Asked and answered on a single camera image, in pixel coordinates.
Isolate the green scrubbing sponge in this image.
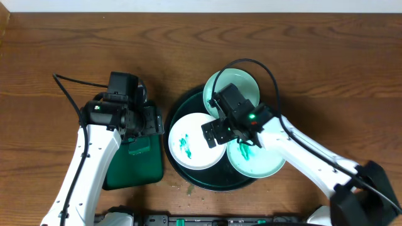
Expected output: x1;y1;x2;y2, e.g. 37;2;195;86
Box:
128;137;150;155

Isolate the white plate with green stain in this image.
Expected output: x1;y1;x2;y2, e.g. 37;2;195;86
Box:
168;112;227;170

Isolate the black rectangular water tray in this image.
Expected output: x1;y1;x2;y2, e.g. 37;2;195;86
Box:
102;135;163;190

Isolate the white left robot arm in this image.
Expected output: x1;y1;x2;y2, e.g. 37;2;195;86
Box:
41;100;164;225

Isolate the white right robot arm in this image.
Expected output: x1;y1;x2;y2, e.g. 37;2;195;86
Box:
201;104;401;225

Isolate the round black serving tray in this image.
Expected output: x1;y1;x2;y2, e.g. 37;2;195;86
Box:
163;85;256;191

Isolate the mint green plate right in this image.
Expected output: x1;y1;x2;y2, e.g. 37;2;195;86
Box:
227;141;286;178

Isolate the mint green plate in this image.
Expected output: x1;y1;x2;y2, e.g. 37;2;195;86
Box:
203;68;260;119
227;141;286;178

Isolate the mint green plate top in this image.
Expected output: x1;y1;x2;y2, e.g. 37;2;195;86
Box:
203;68;260;119

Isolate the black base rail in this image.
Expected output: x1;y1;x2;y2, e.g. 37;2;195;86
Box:
94;213;315;226

